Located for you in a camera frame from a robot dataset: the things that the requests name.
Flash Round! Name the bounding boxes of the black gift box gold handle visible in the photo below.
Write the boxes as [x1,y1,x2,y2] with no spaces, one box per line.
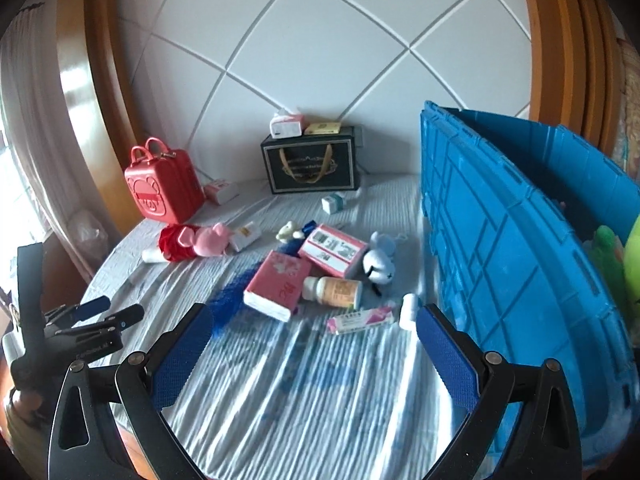
[260,126,362,196]

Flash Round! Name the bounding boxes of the blue plastic crate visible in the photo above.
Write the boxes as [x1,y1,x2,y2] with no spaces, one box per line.
[419,100,640,461]

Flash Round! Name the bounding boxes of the small pink white pack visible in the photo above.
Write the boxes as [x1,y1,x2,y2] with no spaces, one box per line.
[204,178,241,206]

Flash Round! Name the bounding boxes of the small white bottle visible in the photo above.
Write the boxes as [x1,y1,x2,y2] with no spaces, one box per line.
[398,293,421,332]

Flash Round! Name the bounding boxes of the small cream bear plush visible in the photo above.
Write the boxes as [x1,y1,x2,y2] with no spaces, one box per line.
[276,221,306,243]

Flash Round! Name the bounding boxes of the pink box white label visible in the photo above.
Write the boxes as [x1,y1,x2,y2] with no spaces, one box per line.
[297,223,369,279]

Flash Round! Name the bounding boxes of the white padded wooden headboard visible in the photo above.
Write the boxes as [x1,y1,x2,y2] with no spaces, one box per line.
[55,0,626,241]

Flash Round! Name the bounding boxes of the pink pig plush red dress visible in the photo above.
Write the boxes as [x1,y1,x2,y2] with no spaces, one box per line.
[157,223,233,263]

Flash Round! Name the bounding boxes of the red bear-face bag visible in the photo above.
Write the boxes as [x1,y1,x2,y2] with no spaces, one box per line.
[124,137,206,224]

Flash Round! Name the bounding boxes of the white blue mouse plush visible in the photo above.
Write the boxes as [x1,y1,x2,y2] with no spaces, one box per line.
[361,231,407,297]

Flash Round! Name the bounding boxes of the white curtain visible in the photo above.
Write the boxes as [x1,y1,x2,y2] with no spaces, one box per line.
[0,5,96,291]

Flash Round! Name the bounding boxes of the striped light blue bed sheet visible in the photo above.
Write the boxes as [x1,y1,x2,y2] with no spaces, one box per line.
[80,172,501,480]

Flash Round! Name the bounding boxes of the white tissue box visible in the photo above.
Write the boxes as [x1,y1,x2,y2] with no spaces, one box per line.
[269,107,307,139]

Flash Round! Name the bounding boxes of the white box yellow label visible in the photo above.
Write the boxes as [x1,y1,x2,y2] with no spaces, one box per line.
[230,221,262,252]

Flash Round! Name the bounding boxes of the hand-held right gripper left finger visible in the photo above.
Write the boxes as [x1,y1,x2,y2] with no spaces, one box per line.
[48,302,216,480]

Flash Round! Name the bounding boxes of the white bottle beige label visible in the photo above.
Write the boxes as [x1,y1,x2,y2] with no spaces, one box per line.
[300,276,363,311]

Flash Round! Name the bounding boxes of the large pink tissue pack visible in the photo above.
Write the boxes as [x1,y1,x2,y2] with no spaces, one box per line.
[243,250,313,322]

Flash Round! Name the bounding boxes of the pink white ointment box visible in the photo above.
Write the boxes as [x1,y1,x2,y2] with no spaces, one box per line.
[325,305,396,336]

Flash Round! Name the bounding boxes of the green frog plush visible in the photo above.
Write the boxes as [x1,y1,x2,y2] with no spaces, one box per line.
[585,210,640,321]

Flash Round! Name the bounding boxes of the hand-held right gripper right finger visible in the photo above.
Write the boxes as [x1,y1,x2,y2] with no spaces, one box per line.
[416,304,583,480]

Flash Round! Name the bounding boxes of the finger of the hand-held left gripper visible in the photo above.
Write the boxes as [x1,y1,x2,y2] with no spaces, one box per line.
[50,304,146,336]
[42,295,112,325]

